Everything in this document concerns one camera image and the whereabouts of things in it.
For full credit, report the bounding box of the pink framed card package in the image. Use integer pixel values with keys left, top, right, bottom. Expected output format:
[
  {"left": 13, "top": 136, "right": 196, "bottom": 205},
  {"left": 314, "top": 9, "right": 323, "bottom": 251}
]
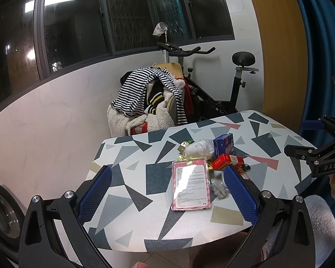
[{"left": 171, "top": 158, "right": 211, "bottom": 211}]

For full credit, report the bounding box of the gold foil wrapper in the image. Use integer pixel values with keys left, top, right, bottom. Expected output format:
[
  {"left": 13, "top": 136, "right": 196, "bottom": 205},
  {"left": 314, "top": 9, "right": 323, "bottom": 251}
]
[{"left": 177, "top": 140, "right": 194, "bottom": 154}]

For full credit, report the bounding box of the black plastic spork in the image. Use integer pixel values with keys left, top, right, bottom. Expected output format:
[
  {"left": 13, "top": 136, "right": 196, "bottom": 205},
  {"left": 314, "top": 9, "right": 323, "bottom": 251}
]
[{"left": 238, "top": 163, "right": 251, "bottom": 174}]

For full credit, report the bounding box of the striped black white shirt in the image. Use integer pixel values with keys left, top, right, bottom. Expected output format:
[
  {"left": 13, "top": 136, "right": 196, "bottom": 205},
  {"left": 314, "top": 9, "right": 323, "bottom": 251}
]
[{"left": 111, "top": 67, "right": 188, "bottom": 126}]

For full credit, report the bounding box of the brown round trash bin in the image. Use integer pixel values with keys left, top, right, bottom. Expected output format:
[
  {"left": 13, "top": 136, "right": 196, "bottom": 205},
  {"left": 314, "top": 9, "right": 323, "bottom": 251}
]
[{"left": 188, "top": 231, "right": 247, "bottom": 268}]

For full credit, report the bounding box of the grey fleece sleeve forearm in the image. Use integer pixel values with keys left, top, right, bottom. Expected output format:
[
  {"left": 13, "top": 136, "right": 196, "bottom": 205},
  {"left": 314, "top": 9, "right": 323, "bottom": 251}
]
[{"left": 304, "top": 195, "right": 335, "bottom": 267}]

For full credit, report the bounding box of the patterned folding table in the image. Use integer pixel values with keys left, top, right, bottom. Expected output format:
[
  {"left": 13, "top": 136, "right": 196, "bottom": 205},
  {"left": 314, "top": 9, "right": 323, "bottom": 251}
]
[{"left": 84, "top": 111, "right": 311, "bottom": 252}]

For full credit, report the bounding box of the black round wheel object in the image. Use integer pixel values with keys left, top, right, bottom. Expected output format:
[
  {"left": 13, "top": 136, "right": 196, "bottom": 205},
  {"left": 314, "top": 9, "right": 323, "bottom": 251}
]
[{"left": 0, "top": 185, "right": 25, "bottom": 264}]

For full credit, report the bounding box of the clear plastic bag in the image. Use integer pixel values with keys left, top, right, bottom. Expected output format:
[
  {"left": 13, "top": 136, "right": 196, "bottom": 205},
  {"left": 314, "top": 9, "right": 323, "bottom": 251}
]
[{"left": 183, "top": 139, "right": 215, "bottom": 160}]

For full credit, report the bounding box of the blue curtain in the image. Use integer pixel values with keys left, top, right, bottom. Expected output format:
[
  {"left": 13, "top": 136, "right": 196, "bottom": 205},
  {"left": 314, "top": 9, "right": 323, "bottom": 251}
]
[{"left": 297, "top": 0, "right": 335, "bottom": 122}]

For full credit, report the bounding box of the wooden door panel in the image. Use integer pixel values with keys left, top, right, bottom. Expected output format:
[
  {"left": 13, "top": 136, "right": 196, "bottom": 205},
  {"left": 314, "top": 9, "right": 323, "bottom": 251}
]
[{"left": 252, "top": 0, "right": 308, "bottom": 131}]

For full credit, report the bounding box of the blue milk carton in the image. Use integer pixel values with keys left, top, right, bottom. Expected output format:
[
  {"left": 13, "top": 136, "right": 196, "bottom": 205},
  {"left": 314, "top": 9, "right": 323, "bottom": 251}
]
[{"left": 213, "top": 133, "right": 235, "bottom": 159}]

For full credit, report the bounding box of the cream fleece blanket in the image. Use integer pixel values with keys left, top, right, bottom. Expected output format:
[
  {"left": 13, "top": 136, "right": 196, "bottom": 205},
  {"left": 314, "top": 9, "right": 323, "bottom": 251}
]
[{"left": 107, "top": 102, "right": 175, "bottom": 137}]

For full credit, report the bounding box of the black exercise bike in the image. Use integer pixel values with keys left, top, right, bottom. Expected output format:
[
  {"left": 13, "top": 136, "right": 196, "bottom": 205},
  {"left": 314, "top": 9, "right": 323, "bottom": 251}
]
[{"left": 157, "top": 42, "right": 259, "bottom": 122}]

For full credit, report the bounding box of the dark sliding window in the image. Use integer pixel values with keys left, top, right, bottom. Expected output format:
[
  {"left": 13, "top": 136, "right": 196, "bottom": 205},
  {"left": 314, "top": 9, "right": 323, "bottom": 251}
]
[{"left": 0, "top": 0, "right": 235, "bottom": 107}]

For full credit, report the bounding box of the crumpled clear wrapper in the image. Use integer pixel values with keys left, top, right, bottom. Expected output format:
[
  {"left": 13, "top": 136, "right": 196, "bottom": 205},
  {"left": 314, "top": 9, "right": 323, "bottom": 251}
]
[{"left": 210, "top": 180, "right": 230, "bottom": 200}]

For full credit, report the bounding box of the wooden chair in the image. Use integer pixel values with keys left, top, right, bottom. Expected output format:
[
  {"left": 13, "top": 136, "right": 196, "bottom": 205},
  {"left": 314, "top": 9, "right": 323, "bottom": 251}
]
[{"left": 157, "top": 63, "right": 183, "bottom": 79}]

